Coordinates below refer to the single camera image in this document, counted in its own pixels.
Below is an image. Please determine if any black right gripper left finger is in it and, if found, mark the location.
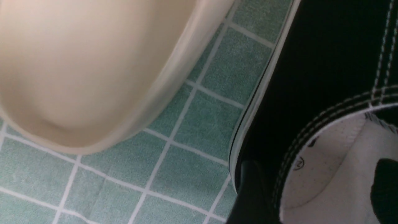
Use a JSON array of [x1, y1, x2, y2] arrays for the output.
[[226, 161, 280, 224]]

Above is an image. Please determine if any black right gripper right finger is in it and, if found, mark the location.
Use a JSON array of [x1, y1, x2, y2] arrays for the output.
[[370, 158, 398, 224]]

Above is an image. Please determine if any black canvas sneaker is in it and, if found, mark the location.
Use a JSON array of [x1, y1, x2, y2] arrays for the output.
[[229, 0, 397, 224]]

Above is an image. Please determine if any green checkered tablecloth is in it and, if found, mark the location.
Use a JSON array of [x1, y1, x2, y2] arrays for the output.
[[0, 0, 291, 224]]

